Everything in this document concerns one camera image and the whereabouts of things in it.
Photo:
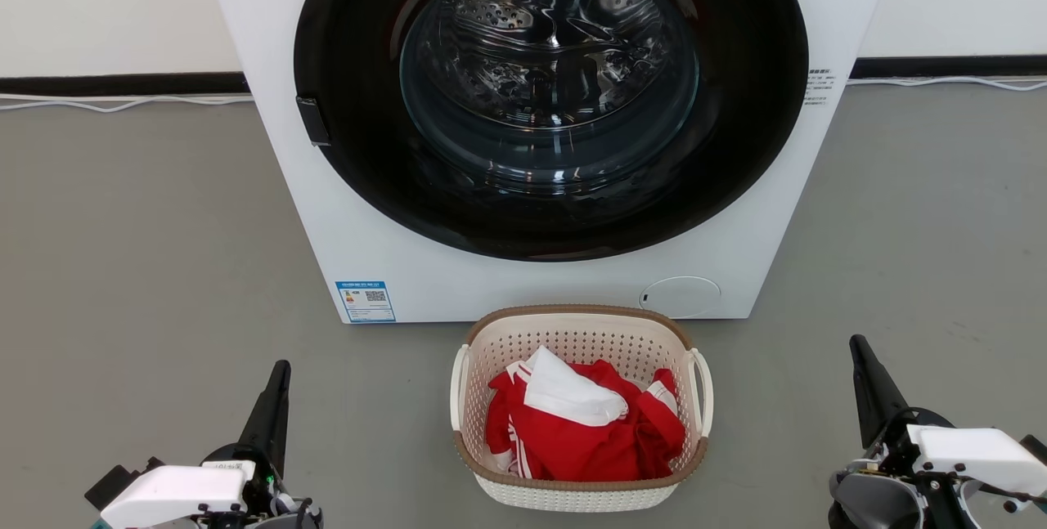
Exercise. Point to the black round washer door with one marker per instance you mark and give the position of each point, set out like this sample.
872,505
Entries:
736,145

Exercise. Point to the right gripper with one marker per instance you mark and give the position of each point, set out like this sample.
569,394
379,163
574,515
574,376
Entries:
875,500

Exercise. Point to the white front-load washing machine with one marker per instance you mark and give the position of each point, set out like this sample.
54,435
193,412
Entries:
327,226

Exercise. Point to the small text warning sticker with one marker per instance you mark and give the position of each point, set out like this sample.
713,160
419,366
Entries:
819,87

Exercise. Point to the cream perforated laundry basket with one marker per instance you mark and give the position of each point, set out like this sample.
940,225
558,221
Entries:
572,496

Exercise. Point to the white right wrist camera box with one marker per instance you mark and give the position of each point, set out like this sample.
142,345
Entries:
973,451

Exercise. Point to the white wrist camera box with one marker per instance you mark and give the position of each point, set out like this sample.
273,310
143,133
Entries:
172,492
973,451

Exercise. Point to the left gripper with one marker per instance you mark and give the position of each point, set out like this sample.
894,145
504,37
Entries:
262,504

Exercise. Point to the round white filter cover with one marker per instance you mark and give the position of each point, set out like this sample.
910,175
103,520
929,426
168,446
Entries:
680,298

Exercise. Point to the red garment with white stripes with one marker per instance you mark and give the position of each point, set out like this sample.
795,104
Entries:
589,447

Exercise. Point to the steel washer drum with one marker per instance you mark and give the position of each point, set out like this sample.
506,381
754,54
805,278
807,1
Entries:
540,38

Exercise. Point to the blue energy label sticker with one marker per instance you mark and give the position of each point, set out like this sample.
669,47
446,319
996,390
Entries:
366,302

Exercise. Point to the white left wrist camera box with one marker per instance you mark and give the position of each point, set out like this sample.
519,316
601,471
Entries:
172,492

